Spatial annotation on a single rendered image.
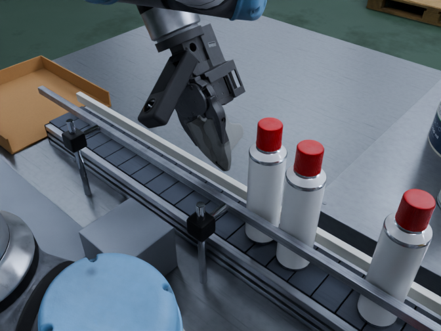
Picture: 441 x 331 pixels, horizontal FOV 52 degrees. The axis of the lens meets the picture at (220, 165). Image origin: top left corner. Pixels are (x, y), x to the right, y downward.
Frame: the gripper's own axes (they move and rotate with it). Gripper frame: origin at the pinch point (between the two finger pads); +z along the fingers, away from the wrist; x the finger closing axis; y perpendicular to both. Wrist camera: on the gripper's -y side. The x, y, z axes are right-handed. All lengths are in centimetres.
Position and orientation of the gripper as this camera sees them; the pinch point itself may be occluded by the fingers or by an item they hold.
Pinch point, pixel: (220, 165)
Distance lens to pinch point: 68.2
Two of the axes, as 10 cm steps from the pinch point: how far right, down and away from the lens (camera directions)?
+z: 3.7, 8.8, 2.9
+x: -6.5, 0.3, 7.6
